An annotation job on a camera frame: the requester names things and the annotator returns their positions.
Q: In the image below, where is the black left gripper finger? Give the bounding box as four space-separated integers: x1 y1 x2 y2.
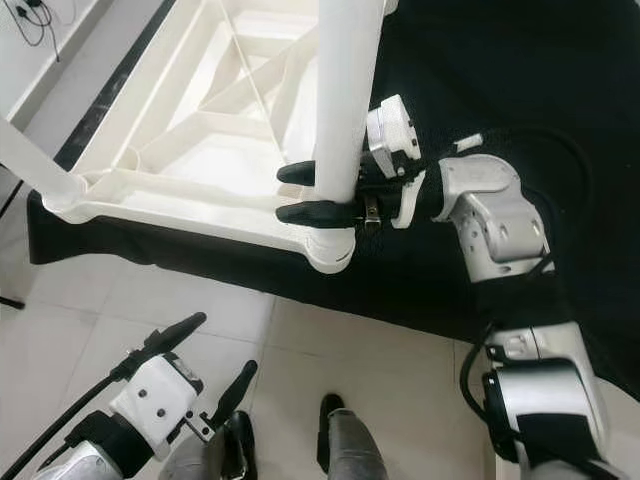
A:
215 360 259 431
140 312 208 356

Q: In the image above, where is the white plastic table leg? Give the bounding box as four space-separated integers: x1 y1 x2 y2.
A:
0 120 86 211
310 0 386 236

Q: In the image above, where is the silver robot left leg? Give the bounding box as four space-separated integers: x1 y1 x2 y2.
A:
160 430 241 480

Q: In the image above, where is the silver robot leg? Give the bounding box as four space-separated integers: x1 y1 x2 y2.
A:
330 410 391 480
160 430 241 480

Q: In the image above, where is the black robot right foot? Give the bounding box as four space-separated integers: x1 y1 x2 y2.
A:
317 393 351 476

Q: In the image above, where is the silver robot right leg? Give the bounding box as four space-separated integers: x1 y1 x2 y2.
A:
330 410 391 480

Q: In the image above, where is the black table cloth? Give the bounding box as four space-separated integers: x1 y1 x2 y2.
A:
25 0 640 376

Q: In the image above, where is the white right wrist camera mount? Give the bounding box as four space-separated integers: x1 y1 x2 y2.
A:
365 95 426 229

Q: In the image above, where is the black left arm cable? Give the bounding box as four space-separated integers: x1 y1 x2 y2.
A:
0 350 151 480

